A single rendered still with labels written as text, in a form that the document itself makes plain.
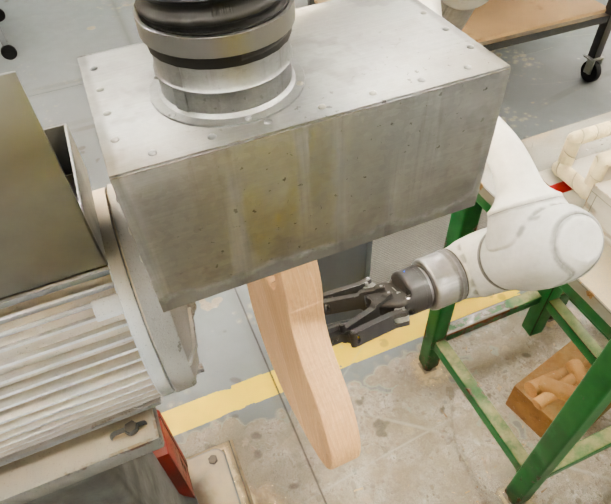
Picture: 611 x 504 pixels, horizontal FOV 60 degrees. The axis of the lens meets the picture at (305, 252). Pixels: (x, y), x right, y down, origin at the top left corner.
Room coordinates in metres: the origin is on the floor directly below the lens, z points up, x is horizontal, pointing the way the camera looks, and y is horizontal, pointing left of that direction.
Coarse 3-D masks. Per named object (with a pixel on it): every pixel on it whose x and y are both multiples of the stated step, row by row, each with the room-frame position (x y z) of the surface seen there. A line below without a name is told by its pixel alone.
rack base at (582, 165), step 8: (600, 152) 0.98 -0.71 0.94; (576, 160) 0.96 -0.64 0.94; (584, 160) 0.96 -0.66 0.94; (592, 160) 0.95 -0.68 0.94; (576, 168) 0.93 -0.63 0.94; (584, 168) 0.93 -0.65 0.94; (608, 168) 0.92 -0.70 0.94; (544, 176) 0.91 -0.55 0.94; (552, 176) 0.91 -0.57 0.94; (584, 176) 0.90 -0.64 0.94; (608, 176) 0.89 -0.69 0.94; (552, 184) 0.88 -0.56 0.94; (568, 192) 0.85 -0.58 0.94; (568, 200) 0.83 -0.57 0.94; (576, 200) 0.82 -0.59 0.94; (584, 200) 0.82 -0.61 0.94
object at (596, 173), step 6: (594, 162) 0.84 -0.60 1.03; (594, 168) 0.83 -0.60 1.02; (600, 168) 0.82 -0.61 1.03; (606, 168) 0.82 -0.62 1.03; (588, 174) 0.84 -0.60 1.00; (594, 174) 0.83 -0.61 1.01; (600, 174) 0.82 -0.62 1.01; (588, 180) 0.83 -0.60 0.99; (594, 180) 0.82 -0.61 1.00; (600, 180) 0.82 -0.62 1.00; (588, 186) 0.83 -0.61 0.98; (582, 198) 0.83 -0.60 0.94
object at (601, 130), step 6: (594, 126) 0.93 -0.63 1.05; (600, 126) 0.93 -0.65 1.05; (606, 126) 0.93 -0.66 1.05; (576, 132) 0.92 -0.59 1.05; (582, 132) 0.92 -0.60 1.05; (588, 132) 0.92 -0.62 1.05; (594, 132) 0.92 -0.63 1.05; (600, 132) 0.92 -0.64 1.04; (606, 132) 0.92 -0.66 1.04; (570, 138) 0.91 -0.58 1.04; (576, 138) 0.90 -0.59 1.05; (582, 138) 0.90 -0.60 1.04; (588, 138) 0.91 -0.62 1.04; (594, 138) 0.91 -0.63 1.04; (600, 138) 0.92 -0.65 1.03
